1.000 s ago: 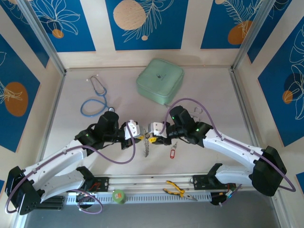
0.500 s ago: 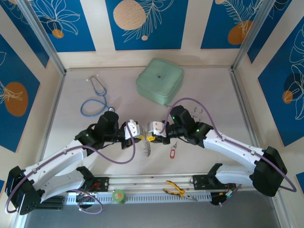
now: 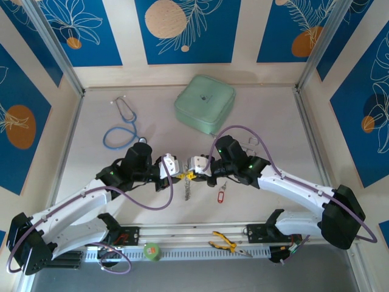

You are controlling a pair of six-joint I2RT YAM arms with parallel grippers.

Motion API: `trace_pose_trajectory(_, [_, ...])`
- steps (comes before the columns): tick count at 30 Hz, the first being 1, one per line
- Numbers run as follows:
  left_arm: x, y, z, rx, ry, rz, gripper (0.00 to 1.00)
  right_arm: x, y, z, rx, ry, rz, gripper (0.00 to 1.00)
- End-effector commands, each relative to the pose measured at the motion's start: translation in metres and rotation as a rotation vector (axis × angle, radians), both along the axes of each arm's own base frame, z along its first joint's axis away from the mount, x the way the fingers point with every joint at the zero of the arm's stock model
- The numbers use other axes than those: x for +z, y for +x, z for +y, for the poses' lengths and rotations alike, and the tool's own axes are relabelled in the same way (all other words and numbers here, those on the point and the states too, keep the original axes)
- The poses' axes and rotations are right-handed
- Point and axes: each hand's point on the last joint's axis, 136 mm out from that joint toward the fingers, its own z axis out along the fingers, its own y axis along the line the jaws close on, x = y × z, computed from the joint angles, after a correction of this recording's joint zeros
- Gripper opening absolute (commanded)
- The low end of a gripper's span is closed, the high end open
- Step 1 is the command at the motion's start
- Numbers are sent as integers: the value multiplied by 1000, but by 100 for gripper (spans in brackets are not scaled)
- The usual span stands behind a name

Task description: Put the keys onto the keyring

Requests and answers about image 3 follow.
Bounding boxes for clear plastic zip bag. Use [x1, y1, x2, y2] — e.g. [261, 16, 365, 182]
[182, 179, 193, 202]

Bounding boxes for key with red tag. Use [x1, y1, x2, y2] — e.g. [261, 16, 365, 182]
[217, 181, 229, 204]

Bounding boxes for blue stethoscope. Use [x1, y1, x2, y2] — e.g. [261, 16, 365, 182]
[102, 96, 150, 151]

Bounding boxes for green zip pouch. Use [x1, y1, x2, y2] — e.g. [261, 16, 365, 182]
[174, 75, 237, 135]

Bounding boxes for green tape roll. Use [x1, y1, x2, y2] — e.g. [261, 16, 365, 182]
[143, 242, 162, 262]

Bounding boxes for black ribbed block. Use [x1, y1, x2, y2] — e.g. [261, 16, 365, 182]
[54, 254, 83, 270]

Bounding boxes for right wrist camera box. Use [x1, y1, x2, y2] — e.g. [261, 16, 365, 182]
[187, 155, 211, 177]

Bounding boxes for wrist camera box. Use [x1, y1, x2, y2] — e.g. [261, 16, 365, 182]
[187, 155, 211, 177]
[160, 153, 183, 179]

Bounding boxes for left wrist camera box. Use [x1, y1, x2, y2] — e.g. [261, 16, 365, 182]
[160, 153, 183, 179]

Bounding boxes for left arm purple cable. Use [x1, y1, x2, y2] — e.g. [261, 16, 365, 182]
[5, 158, 174, 276]

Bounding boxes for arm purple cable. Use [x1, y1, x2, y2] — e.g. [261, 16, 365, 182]
[5, 158, 174, 276]
[206, 125, 379, 265]

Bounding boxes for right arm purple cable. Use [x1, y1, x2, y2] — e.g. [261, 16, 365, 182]
[206, 125, 379, 265]

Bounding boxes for aluminium rail frame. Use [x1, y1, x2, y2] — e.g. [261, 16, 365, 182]
[26, 218, 357, 249]

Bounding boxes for left aluminium side rail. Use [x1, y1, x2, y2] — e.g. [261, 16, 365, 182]
[45, 89, 86, 226]

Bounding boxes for aluminium side rail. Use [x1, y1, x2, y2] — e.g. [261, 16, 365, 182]
[45, 89, 86, 226]
[293, 86, 340, 220]

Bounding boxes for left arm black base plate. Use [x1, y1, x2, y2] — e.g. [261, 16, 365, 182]
[103, 225, 140, 248]

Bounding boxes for slotted grey cable duct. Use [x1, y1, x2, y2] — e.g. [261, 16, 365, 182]
[84, 245, 271, 263]

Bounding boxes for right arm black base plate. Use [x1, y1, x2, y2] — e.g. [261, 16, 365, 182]
[245, 223, 303, 244]

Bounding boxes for yellow handled pliers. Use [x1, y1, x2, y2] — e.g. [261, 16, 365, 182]
[208, 231, 253, 259]

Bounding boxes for right aluminium side rail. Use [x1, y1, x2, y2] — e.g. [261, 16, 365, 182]
[293, 86, 340, 220]

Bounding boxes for right aluminium corner post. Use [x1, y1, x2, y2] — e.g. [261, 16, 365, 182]
[295, 0, 351, 92]

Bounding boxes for aluminium corner post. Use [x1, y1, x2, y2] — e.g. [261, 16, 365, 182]
[295, 0, 351, 92]
[20, 0, 86, 97]

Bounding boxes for left aluminium corner post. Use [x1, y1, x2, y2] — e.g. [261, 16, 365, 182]
[20, 0, 86, 97]

